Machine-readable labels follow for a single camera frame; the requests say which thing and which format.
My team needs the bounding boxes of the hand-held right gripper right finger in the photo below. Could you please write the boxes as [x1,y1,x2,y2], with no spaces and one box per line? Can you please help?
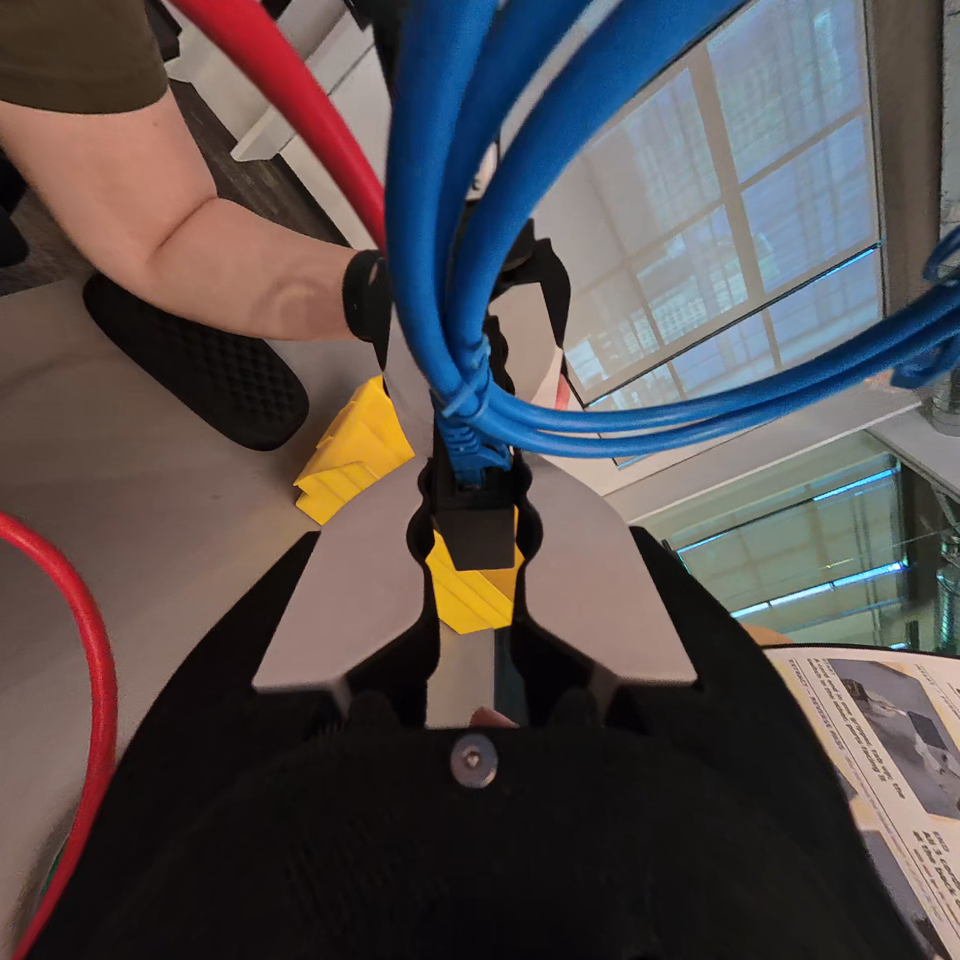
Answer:
[513,456,699,710]

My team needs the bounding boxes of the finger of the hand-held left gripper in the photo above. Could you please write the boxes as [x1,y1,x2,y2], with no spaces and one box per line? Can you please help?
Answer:
[378,330,438,462]
[483,281,569,410]

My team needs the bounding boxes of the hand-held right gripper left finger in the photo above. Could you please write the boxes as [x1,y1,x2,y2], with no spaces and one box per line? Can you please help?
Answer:
[252,461,440,711]

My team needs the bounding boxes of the yellow plastic bin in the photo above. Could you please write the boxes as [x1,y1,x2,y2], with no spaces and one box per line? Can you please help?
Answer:
[292,375,526,636]

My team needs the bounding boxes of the blue ethernet cable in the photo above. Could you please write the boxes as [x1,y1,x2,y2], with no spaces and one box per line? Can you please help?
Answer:
[386,0,960,492]

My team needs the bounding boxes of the black ethernet switch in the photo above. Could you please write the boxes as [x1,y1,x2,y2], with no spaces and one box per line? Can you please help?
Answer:
[429,431,528,573]

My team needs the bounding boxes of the red ethernet cable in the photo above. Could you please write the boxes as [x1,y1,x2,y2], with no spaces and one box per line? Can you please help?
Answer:
[0,0,390,960]

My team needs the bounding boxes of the person's left forearm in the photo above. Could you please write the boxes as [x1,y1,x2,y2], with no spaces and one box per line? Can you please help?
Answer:
[0,97,376,342]

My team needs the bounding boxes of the printed instruction poster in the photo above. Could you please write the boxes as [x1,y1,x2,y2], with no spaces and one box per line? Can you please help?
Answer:
[765,646,960,960]

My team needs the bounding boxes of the person's olive clothing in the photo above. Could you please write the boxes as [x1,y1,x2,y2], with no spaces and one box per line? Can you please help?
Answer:
[0,0,170,115]

